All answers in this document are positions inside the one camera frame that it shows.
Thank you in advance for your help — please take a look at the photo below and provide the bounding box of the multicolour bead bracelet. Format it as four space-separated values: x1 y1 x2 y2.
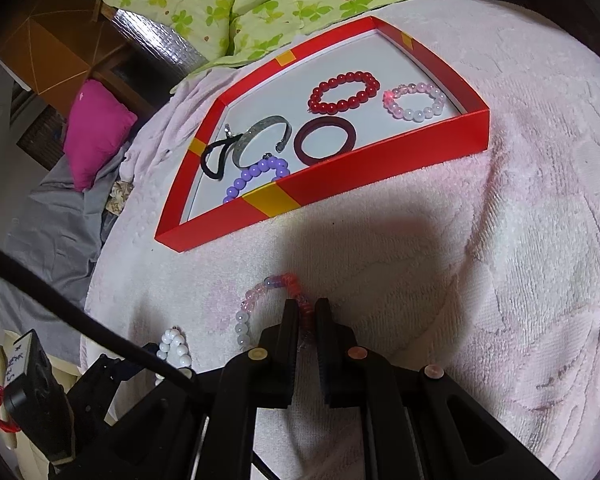
235 273 313 353

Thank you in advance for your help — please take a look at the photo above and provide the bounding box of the brown wooden panel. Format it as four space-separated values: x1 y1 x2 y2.
0 0 153 111

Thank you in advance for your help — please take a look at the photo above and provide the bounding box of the red bead bracelet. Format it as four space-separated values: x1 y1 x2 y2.
307 72 382 116

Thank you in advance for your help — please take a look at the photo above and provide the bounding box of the red shallow box tray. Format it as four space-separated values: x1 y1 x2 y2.
155 16 491 252

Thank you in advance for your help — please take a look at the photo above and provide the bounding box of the silver bangle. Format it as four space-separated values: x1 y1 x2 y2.
224 116 293 168

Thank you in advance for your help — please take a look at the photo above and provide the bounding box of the maroon hair ring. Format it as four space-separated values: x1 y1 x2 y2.
293 117 357 166

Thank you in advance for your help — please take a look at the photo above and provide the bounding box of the pale pink blanket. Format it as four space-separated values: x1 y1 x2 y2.
80 0 600 480

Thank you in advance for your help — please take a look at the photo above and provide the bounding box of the white pearl bracelet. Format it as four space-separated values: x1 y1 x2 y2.
155 326 193 386

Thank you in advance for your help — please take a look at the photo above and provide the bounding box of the dark wicker panel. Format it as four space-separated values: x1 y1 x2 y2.
17 105 71 171

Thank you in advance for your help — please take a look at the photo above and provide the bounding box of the small patterned cloth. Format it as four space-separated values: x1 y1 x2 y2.
105 180 136 216

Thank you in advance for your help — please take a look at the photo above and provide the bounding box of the magenta cushion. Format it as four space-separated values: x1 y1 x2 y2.
62 80 138 192

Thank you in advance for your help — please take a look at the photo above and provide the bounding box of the grey cloth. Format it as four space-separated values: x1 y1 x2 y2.
0 142 131 361

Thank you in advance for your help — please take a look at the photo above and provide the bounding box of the black cable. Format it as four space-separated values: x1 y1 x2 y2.
0 239 201 386

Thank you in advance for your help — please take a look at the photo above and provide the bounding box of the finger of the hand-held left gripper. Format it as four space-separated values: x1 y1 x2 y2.
71 353 154 431

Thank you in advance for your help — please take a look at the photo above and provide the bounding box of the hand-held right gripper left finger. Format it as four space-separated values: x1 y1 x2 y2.
105 300 299 480

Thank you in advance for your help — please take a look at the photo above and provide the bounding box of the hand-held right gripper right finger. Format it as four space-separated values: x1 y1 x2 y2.
316 298 556 480

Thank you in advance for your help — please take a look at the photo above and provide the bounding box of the purple bead bracelet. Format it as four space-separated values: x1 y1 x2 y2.
222 156 291 205

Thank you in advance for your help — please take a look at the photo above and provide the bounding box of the pink white crystal bracelet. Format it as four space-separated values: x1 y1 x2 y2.
382 82 448 122

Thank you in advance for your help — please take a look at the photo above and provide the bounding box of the black hair tie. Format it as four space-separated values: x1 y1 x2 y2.
200 137 238 181

